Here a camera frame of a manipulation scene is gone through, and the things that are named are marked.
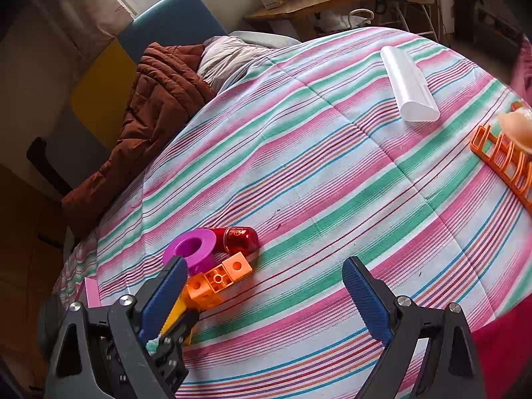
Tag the yellow wall panel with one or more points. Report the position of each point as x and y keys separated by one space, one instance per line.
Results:
x=102 y=91

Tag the pale pink pillow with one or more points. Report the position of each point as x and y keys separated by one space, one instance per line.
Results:
x=232 y=60

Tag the red cloth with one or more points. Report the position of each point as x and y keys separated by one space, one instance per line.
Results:
x=498 y=357

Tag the pink box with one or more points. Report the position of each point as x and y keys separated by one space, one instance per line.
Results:
x=92 y=293

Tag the pink cloth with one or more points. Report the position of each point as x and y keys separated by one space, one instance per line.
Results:
x=523 y=70

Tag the small multicoloured toy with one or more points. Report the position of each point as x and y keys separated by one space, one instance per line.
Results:
x=518 y=105

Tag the white bag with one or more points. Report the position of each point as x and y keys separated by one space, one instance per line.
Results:
x=341 y=23

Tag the blue headboard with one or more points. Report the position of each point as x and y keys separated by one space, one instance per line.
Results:
x=170 y=20

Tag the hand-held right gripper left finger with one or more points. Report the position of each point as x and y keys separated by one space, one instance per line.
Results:
x=160 y=299

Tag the striped blanket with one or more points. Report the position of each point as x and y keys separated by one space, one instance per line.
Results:
x=316 y=153

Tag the white translucent plastic case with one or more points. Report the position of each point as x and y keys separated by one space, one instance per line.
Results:
x=409 y=87

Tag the yellow plastic piece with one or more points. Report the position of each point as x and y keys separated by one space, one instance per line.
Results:
x=178 y=306

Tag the brown quilt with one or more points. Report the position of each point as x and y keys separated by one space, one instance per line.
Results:
x=153 y=108

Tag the wooden desk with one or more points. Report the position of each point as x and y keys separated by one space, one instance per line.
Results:
x=316 y=4

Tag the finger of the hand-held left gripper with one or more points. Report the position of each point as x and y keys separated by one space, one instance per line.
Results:
x=183 y=325

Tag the peach round toy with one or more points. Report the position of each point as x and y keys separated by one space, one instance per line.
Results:
x=517 y=126

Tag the orange building block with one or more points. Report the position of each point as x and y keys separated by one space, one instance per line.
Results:
x=220 y=278

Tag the orange plastic rack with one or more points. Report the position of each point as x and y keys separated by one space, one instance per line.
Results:
x=503 y=160

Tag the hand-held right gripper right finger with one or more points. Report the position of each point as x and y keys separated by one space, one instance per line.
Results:
x=368 y=299

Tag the red shiny capsule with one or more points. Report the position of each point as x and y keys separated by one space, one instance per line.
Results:
x=237 y=239

